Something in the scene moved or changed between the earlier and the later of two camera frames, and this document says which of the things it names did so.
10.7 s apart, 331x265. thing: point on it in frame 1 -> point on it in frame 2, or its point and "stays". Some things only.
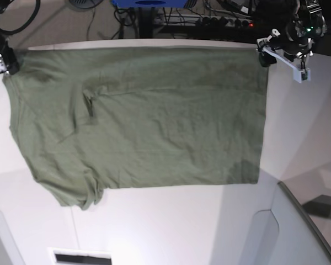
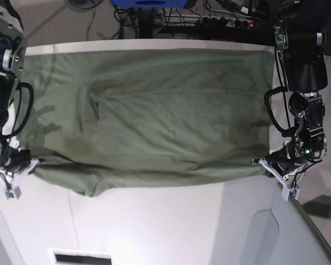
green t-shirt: x=96 y=119 stays
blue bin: x=149 y=3 stays
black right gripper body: x=291 y=46 -> x=286 y=159
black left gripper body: x=6 y=54 -> x=12 y=159
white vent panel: x=74 y=256 stays
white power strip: x=223 y=21 stays
